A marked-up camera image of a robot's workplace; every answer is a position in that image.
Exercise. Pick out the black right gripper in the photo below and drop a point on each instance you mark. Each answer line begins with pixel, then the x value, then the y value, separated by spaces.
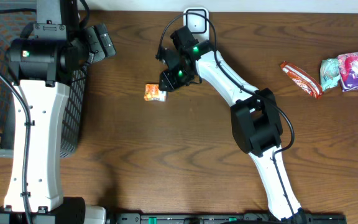
pixel 171 84

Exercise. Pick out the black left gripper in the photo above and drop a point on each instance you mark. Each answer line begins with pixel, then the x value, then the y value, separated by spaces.
pixel 101 42

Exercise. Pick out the small orange snack packet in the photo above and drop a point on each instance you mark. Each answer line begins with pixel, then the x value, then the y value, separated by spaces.
pixel 152 93

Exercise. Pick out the orange chocolate bar wrapper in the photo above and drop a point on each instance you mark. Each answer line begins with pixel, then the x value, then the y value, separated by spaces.
pixel 302 79

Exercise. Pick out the teal snack packet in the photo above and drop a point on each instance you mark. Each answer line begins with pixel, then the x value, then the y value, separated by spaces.
pixel 329 73

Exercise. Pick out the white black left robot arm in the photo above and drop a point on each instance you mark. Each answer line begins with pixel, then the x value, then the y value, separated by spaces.
pixel 42 62

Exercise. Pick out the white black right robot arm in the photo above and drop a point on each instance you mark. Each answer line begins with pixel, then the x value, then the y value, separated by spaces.
pixel 255 116

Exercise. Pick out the white barcode scanner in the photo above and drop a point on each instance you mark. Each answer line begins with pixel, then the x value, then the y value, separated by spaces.
pixel 196 22

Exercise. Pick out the dark grey plastic basket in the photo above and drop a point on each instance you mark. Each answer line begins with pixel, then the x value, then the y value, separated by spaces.
pixel 14 16

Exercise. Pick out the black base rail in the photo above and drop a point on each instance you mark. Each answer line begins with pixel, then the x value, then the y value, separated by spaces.
pixel 260 218

